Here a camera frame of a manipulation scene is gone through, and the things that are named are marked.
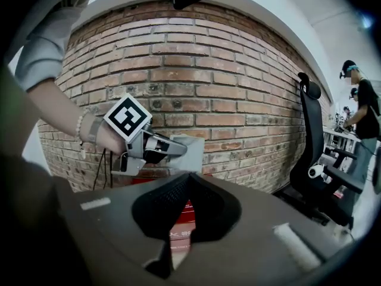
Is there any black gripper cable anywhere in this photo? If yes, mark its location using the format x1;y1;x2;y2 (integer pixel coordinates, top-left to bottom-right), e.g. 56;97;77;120
92;147;114;190

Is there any white security camera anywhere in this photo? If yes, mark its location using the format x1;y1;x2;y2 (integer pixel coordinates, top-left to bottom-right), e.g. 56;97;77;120
308;164;325;179

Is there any white table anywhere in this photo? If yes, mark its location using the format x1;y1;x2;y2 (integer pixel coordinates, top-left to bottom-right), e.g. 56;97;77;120
323;126;361;157

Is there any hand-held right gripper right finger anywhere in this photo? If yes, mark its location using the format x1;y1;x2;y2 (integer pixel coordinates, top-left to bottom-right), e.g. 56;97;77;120
174;173;355;286

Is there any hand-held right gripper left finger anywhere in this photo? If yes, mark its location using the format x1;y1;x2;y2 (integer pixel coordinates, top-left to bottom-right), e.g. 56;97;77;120
55;173;192;286

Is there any grey wrist strap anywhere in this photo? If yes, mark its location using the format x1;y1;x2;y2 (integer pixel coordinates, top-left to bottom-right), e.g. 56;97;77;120
87;116;104;144

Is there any black office chair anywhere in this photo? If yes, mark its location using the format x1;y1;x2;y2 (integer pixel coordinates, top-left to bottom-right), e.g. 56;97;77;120
273;71;366;229

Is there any person's left forearm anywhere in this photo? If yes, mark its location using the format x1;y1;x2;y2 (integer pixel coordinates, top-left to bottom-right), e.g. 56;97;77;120
28;77;99;145

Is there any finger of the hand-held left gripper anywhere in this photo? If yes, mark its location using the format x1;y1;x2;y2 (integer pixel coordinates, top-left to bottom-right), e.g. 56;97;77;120
154;134;188;156
143;153;171;164

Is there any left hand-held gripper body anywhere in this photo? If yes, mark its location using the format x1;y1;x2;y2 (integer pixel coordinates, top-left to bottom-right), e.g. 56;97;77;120
103;93;164;177

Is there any white bead bracelet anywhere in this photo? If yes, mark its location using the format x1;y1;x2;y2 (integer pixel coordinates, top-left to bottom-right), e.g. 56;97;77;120
74;108;90;160

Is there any person's left hand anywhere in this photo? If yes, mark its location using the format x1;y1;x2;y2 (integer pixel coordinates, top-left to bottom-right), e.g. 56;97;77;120
98;123;127;157

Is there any grey cloth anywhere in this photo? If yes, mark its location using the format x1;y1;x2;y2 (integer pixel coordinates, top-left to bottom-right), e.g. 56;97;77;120
169;134;205;172

